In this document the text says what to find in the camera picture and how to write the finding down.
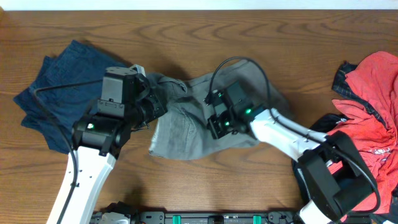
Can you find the red t-shirt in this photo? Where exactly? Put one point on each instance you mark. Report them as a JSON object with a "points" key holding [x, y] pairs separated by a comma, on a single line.
{"points": [[373, 124]]}

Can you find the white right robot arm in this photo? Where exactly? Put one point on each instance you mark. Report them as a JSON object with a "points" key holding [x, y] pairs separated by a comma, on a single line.
{"points": [[334, 172]]}

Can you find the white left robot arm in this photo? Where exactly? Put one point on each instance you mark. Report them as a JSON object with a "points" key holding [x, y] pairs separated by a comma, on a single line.
{"points": [[96, 145]]}

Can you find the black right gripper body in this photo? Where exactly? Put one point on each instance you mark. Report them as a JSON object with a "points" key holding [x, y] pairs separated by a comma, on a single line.
{"points": [[222, 126]]}

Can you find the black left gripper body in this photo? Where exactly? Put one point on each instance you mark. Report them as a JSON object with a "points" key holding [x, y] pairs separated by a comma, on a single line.
{"points": [[147, 108]]}

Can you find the folded navy blue shorts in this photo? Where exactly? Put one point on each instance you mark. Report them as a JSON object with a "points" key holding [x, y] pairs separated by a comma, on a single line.
{"points": [[78, 63]]}

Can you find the grey shorts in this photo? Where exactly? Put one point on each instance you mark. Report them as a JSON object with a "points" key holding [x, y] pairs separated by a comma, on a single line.
{"points": [[181, 133]]}

